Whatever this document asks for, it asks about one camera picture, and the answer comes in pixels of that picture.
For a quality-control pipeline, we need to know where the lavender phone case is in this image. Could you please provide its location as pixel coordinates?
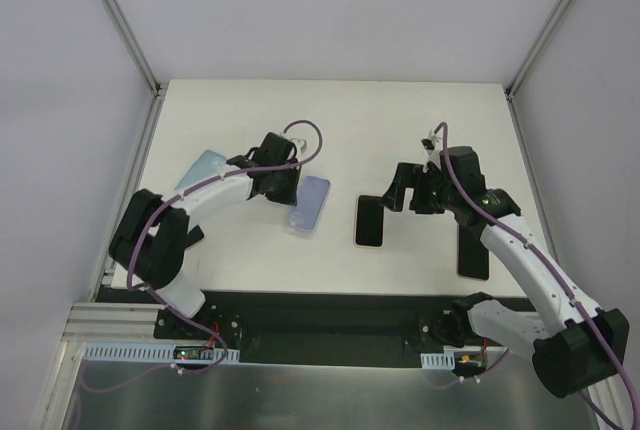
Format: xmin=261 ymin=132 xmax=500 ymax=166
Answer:
xmin=285 ymin=176 xmax=331 ymax=236

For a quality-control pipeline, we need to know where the black phone pink edge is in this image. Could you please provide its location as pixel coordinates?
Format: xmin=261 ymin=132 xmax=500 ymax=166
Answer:
xmin=354 ymin=195 xmax=384 ymax=248

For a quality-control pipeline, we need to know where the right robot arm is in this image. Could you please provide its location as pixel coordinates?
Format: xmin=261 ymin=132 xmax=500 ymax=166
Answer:
xmin=382 ymin=139 xmax=629 ymax=398

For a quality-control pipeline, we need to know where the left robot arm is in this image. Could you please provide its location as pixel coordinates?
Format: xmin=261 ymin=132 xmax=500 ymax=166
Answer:
xmin=108 ymin=132 xmax=300 ymax=339

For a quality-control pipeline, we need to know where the light blue phone case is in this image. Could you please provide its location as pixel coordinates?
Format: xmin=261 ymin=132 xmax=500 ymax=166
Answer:
xmin=174 ymin=150 xmax=232 ymax=195

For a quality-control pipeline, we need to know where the black phone on right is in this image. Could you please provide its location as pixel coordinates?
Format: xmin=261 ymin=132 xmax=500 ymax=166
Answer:
xmin=457 ymin=226 xmax=490 ymax=281

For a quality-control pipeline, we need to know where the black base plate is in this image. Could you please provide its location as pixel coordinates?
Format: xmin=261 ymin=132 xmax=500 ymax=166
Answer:
xmin=94 ymin=285 xmax=541 ymax=366

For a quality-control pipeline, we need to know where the right white cable duct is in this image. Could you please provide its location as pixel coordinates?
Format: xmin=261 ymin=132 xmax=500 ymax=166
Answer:
xmin=420 ymin=350 xmax=487 ymax=371

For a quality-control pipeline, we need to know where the white cable duct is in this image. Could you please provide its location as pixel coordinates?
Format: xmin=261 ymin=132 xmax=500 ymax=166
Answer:
xmin=84 ymin=342 xmax=240 ymax=365
xmin=420 ymin=350 xmax=487 ymax=371

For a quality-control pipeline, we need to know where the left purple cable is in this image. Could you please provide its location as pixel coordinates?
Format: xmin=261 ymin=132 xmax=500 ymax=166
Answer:
xmin=124 ymin=120 xmax=324 ymax=376

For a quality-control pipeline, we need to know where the left white cable duct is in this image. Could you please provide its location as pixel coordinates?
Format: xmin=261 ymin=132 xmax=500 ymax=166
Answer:
xmin=84 ymin=342 xmax=240 ymax=365

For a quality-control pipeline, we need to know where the left aluminium frame post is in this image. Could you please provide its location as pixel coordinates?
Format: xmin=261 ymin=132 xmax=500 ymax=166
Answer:
xmin=100 ymin=0 xmax=163 ymax=95

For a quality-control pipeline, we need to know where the aluminium frame post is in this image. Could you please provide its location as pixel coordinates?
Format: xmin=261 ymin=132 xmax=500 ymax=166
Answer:
xmin=505 ymin=0 xmax=575 ymax=102
xmin=100 ymin=0 xmax=163 ymax=95

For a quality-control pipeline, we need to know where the right aluminium frame post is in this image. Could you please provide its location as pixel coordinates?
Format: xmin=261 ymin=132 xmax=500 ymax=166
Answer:
xmin=505 ymin=0 xmax=575 ymax=102

